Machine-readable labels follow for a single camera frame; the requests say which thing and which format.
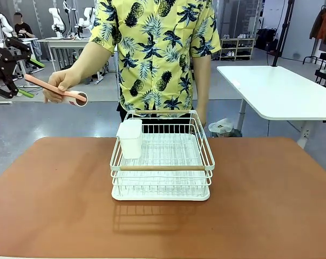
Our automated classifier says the pink spoon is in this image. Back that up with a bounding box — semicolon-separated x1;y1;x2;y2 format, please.
24;74;89;107

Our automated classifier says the person's right forearm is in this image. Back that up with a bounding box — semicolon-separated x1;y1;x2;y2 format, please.
67;40;112;87

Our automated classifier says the person's left forearm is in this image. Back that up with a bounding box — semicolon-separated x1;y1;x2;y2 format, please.
192;52;213;109

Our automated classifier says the person's right hand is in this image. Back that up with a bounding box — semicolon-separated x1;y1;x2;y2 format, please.
42;70;75;104

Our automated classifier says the person's left hand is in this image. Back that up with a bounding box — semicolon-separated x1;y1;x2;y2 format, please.
196;105;208;128

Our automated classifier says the seated person in black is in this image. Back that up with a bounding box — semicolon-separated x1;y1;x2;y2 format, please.
12;12;36;39

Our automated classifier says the white background desk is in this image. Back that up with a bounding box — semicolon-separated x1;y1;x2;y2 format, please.
37;37;107;84

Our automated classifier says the white plastic cutlery holder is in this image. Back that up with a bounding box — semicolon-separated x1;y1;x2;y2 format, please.
117;119;143;160

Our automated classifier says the person in yellow pineapple shirt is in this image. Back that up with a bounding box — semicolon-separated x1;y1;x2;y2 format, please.
89;0;222;122

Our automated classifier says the white drain tray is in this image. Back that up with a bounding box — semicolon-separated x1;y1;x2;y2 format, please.
111;185;211;202

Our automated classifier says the wooden shoe rack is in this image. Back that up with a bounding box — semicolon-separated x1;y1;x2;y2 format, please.
219;37;256;62

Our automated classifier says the black stand pole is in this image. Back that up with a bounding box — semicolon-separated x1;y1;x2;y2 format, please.
271;0;295;67

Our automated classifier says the large white table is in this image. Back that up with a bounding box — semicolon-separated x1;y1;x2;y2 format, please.
216;65;326;149

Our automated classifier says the white wire dish rack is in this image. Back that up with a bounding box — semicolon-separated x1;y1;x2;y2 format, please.
110;109;216;195

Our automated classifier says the clothes rail with jackets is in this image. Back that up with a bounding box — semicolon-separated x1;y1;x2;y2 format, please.
303;4;326;65

